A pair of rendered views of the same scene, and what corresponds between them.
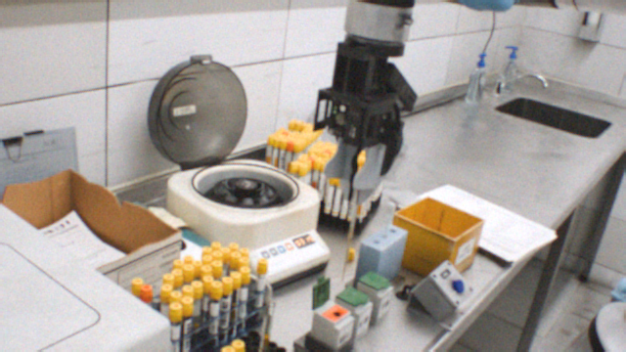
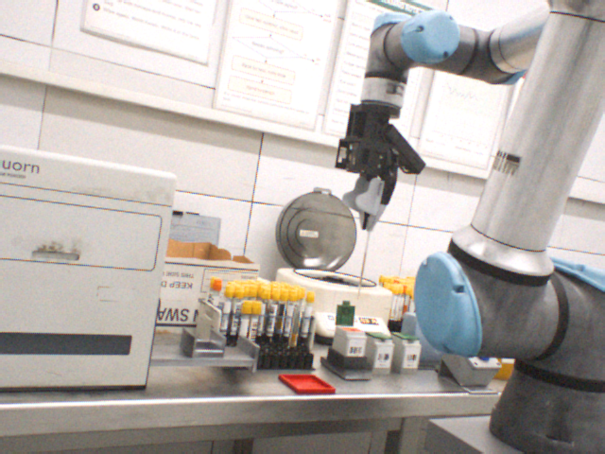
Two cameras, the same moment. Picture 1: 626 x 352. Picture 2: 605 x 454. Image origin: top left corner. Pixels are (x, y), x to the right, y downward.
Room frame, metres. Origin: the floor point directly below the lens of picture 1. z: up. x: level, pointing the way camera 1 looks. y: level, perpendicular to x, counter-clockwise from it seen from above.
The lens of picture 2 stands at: (-0.29, -0.44, 1.17)
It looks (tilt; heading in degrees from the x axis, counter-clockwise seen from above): 3 degrees down; 26
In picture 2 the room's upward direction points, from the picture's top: 9 degrees clockwise
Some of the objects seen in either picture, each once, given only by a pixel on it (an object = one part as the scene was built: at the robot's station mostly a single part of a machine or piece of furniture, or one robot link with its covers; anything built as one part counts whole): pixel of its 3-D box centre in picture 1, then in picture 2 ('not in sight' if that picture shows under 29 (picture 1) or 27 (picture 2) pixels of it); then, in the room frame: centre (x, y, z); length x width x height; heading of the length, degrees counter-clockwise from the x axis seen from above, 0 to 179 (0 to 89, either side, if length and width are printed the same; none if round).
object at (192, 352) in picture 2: not in sight; (187, 348); (0.46, 0.08, 0.92); 0.21 x 0.07 x 0.05; 146
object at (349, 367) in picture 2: (329, 345); (346, 361); (0.74, -0.07, 0.89); 0.09 x 0.05 x 0.04; 55
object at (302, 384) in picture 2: not in sight; (306, 383); (0.60, -0.06, 0.88); 0.07 x 0.07 x 0.01; 56
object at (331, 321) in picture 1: (331, 330); (348, 346); (0.74, -0.07, 0.92); 0.05 x 0.04 x 0.06; 55
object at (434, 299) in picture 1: (432, 286); (463, 359); (0.90, -0.24, 0.92); 0.13 x 0.07 x 0.08; 56
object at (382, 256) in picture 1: (380, 261); (424, 340); (0.95, -0.15, 0.92); 0.10 x 0.07 x 0.10; 148
